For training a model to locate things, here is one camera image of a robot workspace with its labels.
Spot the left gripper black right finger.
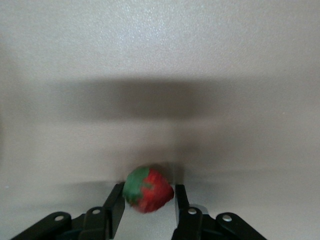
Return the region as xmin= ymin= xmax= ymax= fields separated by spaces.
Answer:
xmin=171 ymin=184 xmax=267 ymax=240

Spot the small red strawberry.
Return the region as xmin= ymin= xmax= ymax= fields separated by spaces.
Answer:
xmin=122 ymin=164 xmax=175 ymax=215

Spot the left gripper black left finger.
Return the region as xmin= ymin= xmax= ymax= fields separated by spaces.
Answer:
xmin=9 ymin=183 xmax=126 ymax=240

